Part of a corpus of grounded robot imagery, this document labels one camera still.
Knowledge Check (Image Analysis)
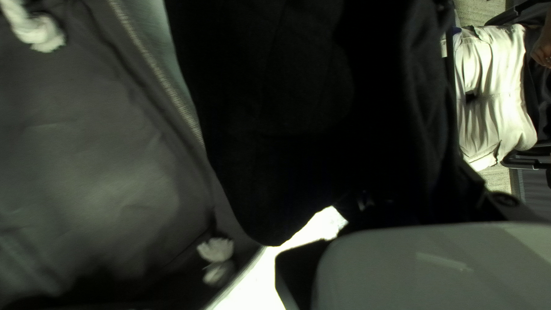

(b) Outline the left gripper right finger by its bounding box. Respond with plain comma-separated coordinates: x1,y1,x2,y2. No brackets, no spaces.
448,189,550,225

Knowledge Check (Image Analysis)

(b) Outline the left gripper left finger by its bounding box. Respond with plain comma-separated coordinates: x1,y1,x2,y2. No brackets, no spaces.
275,189,381,310

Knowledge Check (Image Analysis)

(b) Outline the black sweatshirt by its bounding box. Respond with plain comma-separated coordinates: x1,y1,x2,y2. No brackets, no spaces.
164,0,487,247

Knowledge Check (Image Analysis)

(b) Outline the grey fabric basket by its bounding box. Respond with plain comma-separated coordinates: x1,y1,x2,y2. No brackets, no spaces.
0,0,267,310

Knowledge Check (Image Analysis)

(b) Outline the person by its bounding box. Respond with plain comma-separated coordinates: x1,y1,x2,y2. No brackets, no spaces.
439,0,551,173

